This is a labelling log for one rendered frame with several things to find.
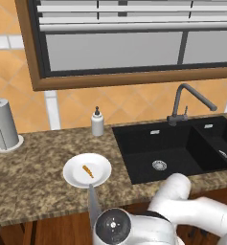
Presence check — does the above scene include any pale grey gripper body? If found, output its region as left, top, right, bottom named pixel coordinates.
left=88, top=184, right=102, bottom=230

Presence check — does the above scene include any orange-brown meat strip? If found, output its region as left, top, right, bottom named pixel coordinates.
left=81, top=164, right=95, bottom=179

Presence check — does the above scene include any white round plate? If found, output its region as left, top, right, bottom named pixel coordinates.
left=62, top=152, right=113, bottom=189

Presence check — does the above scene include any brown wooden cupboard run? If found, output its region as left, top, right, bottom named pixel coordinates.
left=0, top=186, right=227, bottom=245

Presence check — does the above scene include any black double sink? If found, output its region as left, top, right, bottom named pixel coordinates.
left=111, top=115, right=227, bottom=186

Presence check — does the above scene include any white soap dispenser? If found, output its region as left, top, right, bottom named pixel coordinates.
left=90, top=105, right=105, bottom=138

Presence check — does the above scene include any grey paper towel holder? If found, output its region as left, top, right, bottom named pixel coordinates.
left=0, top=95, right=25, bottom=154

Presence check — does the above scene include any dark grey tap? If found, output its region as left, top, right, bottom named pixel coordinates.
left=167, top=83, right=218, bottom=127

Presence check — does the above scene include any wood-framed window with blinds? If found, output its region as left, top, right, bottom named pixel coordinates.
left=14, top=0, right=227, bottom=92

